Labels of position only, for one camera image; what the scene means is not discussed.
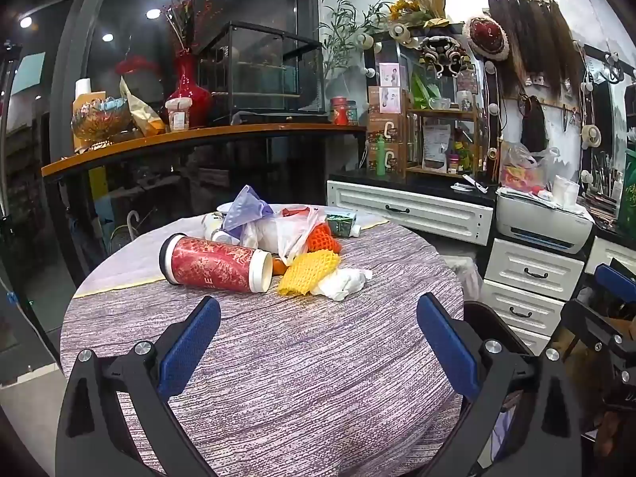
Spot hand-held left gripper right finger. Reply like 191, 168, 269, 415
416, 293, 583, 477

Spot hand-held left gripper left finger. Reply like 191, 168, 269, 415
56, 295, 223, 477

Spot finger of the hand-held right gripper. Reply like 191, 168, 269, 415
586, 308, 636, 359
595, 263, 636, 292

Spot red paper cup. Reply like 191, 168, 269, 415
159, 233, 273, 294

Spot white plastic bag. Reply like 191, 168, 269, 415
275, 207, 324, 266
437, 253, 480, 304

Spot green drink carton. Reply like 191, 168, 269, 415
325, 211, 362, 238

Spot small white cabinet drawer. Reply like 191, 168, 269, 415
502, 325, 551, 356

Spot large white cabinet drawer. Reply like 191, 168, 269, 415
484, 238, 586, 301

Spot medium white cabinet drawer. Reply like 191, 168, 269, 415
481, 279, 566, 337

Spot green tote bag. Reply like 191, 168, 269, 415
616, 149, 636, 222

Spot set of makeup brushes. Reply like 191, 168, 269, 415
591, 151, 623, 217

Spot white printer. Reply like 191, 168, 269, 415
496, 191, 595, 254

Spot lilac cloth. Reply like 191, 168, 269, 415
489, 397, 522, 460

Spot white crumpled tissue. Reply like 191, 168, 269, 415
318, 267, 373, 302

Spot small printed white cup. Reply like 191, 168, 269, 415
201, 211, 225, 239

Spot yellow foam fruit net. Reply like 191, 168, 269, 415
277, 250, 341, 299

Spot wide white drawer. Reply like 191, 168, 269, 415
326, 180, 494, 246

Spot clear bag with red items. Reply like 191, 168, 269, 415
498, 142, 560, 194

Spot purple plastic bag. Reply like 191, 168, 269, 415
222, 185, 274, 232

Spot orange foam fruit net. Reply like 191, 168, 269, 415
306, 223, 343, 254

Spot black wig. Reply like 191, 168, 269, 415
519, 95, 547, 152

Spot brown cardboard box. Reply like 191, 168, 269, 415
366, 112, 405, 145
366, 142, 405, 176

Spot printed paper sheet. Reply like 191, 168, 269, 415
422, 124, 451, 170

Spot wooden counter shelf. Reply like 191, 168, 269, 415
41, 123, 368, 178

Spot small jar with white lid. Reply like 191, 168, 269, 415
165, 98, 193, 132

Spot wooden shelf rack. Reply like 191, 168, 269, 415
405, 94, 490, 182

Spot golden snack bag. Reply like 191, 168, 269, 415
119, 76, 166, 137

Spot golden decorative bowl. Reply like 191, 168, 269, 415
71, 99, 132, 142

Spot row of brown hair pieces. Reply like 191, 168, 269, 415
488, 0, 582, 100

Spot red vase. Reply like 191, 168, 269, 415
165, 52, 212, 129

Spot red round fringed hat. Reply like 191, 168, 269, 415
462, 16, 510, 60

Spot glass display case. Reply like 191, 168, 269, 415
198, 21, 326, 116

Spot dried red branch bouquet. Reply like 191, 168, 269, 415
160, 0, 209, 58

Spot green leafy branches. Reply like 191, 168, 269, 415
318, 0, 398, 78

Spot dried yellow flower bouquet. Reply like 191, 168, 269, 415
388, 0, 450, 31

